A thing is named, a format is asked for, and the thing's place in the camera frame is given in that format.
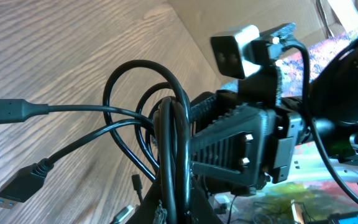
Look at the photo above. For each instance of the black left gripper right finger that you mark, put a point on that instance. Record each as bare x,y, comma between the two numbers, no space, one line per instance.
201,212

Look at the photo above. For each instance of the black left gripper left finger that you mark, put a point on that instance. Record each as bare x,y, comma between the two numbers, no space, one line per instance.
151,210

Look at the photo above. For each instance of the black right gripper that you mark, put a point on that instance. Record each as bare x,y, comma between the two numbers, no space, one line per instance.
231,147

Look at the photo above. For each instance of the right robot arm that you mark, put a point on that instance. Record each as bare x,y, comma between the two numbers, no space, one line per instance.
331,117

